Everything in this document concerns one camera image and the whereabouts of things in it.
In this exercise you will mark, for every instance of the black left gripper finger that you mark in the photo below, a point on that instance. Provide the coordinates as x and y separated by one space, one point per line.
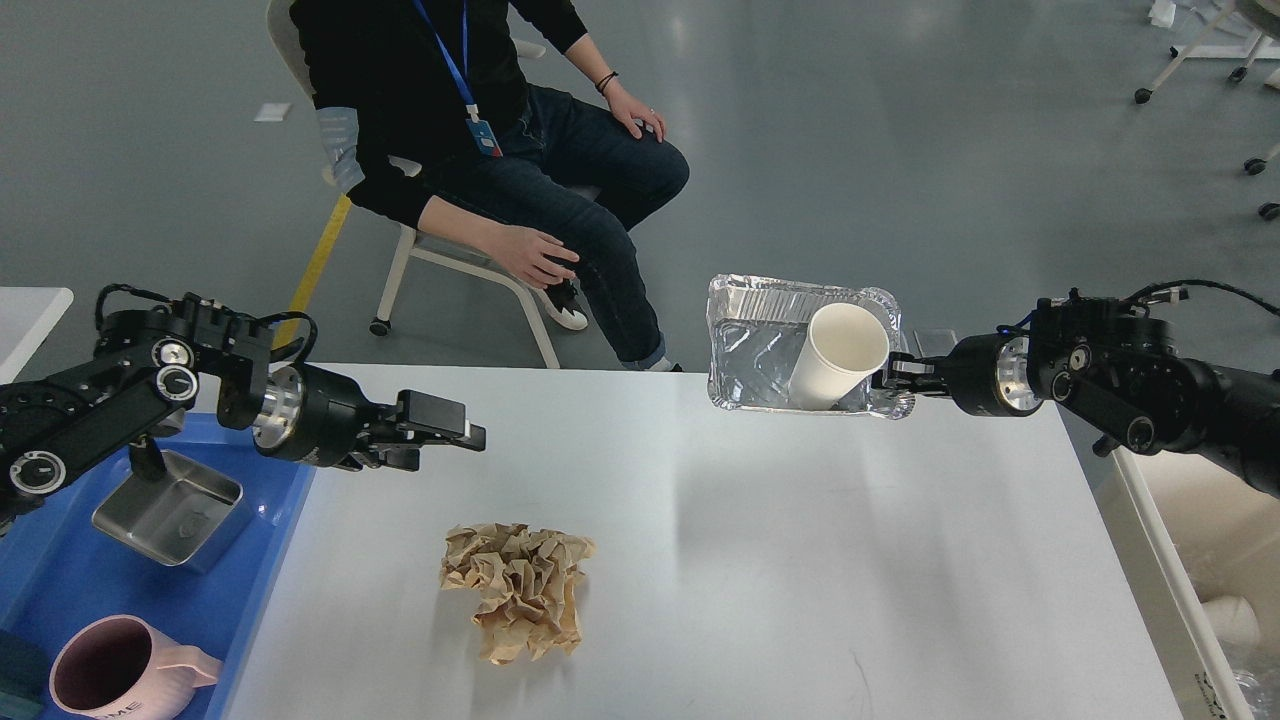
404 458
418 419

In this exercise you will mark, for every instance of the white cup in bin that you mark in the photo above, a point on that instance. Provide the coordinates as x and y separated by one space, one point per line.
1233 622

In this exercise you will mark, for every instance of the seated person in black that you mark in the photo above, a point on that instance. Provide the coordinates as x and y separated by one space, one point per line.
499 125

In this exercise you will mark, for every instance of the white plastic bin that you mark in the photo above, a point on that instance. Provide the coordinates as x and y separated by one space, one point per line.
1199 550

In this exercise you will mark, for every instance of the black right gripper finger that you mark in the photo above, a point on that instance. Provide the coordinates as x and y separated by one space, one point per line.
926 385
909 366

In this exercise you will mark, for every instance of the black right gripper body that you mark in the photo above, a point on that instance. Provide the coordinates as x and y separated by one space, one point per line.
988 375

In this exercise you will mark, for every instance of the white office chair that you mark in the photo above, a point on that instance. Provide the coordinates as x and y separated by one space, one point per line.
411 244

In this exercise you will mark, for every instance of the square steel container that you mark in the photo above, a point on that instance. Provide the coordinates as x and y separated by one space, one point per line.
186 520

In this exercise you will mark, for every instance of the blue plastic tray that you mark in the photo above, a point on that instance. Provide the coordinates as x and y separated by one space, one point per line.
60 573

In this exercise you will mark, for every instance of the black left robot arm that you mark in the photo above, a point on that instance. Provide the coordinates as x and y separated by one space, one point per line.
146 369

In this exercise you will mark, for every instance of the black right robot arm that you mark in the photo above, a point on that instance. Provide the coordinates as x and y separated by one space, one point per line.
1111 364

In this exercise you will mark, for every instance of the aluminium foil tray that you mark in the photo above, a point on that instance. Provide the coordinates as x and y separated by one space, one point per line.
757 327

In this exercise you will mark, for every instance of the brown paper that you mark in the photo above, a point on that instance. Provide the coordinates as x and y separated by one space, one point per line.
526 580

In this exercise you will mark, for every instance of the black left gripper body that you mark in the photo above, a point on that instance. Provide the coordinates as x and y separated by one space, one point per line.
319 418

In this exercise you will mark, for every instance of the white paper cup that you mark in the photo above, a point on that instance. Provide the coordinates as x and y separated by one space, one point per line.
843 345

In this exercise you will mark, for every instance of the pink mug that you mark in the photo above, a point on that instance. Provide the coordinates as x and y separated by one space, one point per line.
121 667

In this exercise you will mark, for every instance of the white rolling frame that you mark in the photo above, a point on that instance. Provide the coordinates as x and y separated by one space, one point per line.
1260 42

